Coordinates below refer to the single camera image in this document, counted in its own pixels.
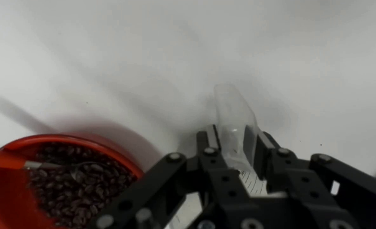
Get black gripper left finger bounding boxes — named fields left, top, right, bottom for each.
left=87, top=125, right=250, bottom=229

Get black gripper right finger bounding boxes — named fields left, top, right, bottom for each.
left=242, top=126, right=376, bottom=229

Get red plastic bowl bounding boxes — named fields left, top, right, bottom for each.
left=0, top=132, right=144, bottom=229

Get coffee beans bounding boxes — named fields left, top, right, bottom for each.
left=24, top=144, right=138, bottom=228

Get orange handled metal spoon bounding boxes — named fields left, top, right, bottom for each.
left=0, top=145, right=100, bottom=172

